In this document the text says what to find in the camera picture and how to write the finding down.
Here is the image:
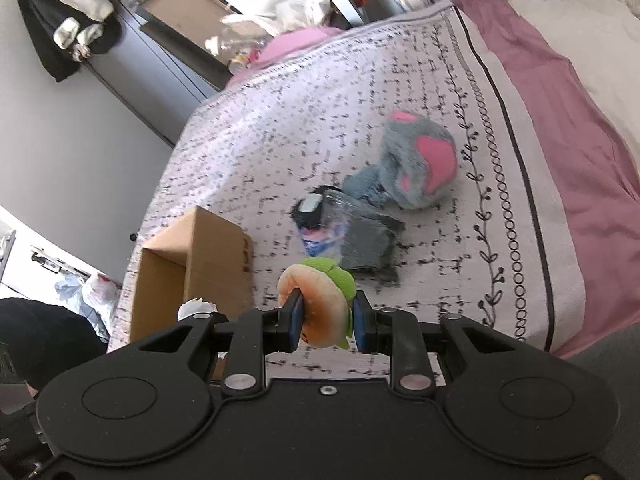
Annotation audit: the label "burger plush toy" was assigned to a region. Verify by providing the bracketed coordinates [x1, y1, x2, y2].
[278, 257, 357, 350]

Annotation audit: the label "grey cloth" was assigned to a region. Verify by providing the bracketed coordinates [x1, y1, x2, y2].
[321, 191, 405, 286]

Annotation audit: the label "blue fluffy cloth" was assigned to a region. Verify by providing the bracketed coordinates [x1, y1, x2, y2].
[342, 165, 394, 208]

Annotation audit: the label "grey pink plush ball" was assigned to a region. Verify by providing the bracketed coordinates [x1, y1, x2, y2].
[378, 110, 458, 210]

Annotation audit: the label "open cardboard box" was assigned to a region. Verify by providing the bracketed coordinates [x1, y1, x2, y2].
[129, 207, 253, 341]

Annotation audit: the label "patterned white bed cover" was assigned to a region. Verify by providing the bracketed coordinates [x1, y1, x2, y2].
[139, 2, 586, 352]

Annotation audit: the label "white plastic bag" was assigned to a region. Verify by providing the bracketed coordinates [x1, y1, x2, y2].
[81, 273, 120, 323]

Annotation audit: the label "grey wardrobe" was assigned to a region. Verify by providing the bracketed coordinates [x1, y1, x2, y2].
[90, 0, 217, 146]

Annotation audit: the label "white pillow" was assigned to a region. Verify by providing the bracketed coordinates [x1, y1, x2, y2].
[506, 0, 640, 162]

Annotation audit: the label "hanging dark clothes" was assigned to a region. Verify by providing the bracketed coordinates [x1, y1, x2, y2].
[17, 0, 122, 82]

